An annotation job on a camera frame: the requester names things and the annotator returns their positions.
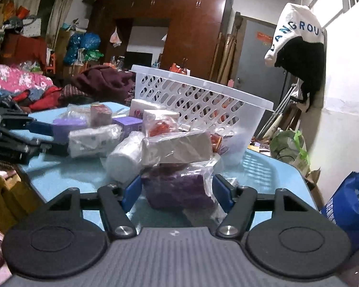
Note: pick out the red white hanging bag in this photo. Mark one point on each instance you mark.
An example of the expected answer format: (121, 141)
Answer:
(181, 69)

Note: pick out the dark purple box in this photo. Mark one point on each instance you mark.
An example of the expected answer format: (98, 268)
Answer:
(179, 187)

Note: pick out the light purple box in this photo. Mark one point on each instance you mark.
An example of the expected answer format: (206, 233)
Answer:
(61, 128)

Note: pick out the white plastic basket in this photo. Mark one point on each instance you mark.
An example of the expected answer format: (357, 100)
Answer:
(205, 105)

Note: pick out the maroon clothes pile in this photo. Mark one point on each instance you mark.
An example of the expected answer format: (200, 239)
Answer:
(99, 84)

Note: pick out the brown wooden wardrobe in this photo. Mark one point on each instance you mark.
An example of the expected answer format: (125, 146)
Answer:
(195, 29)

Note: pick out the white black hanging jacket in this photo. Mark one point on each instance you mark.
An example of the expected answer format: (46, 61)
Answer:
(298, 47)

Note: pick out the grey wrapped box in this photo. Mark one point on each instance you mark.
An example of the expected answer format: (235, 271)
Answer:
(176, 148)

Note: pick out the white wrapped packet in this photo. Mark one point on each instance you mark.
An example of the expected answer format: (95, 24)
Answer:
(92, 142)

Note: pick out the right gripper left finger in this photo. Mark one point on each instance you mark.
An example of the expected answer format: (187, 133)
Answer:
(116, 201)

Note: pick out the grey metal door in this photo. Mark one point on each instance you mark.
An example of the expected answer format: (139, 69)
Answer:
(251, 74)

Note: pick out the blue shopping bag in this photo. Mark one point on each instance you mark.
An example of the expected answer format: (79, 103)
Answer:
(343, 208)

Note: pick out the red item in bag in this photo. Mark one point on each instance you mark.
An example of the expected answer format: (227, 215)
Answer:
(159, 124)

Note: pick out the green plastic bag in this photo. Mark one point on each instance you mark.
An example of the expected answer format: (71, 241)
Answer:
(289, 147)

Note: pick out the white round roll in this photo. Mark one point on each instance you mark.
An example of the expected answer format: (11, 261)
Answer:
(123, 164)

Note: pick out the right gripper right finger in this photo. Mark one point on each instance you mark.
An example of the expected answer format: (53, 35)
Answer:
(237, 203)

